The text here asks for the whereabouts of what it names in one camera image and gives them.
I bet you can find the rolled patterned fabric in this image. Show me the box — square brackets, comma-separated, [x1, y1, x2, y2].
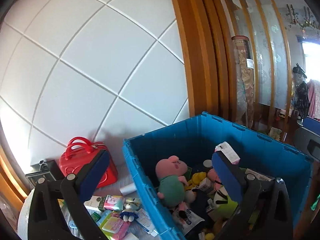
[232, 35, 254, 128]

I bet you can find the pastel tissue pack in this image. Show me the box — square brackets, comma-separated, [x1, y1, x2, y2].
[104, 195, 125, 211]

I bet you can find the wooden slat partition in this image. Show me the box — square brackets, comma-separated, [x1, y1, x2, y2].
[225, 0, 292, 142]

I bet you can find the blue dress small doll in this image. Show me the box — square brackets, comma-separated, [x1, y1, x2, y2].
[120, 203, 139, 222]

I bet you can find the green pink wet wipes pack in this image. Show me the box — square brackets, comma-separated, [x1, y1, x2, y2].
[97, 210, 131, 240]

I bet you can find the dark gift box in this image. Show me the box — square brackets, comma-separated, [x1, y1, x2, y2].
[25, 160, 65, 187]

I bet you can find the pink pig plush green shirt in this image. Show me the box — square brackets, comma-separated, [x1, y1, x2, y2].
[155, 155, 188, 211]

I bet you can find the white paper roll far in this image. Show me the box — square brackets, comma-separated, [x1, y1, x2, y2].
[119, 183, 137, 196]

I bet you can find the blue plastic storage crate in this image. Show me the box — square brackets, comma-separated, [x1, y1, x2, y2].
[123, 112, 313, 239]

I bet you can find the white blue medicine box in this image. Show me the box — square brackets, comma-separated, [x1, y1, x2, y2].
[136, 208, 158, 237]

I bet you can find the striped table cloth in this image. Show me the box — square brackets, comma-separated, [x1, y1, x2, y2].
[17, 164, 163, 240]

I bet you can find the red bear hard case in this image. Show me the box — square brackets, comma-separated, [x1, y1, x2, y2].
[59, 137, 118, 189]

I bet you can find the small pink pig plush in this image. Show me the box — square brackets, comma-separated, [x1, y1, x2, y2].
[207, 168, 222, 185]

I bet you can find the small white dog figurine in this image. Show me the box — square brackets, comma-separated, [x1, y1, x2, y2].
[125, 197, 142, 206]

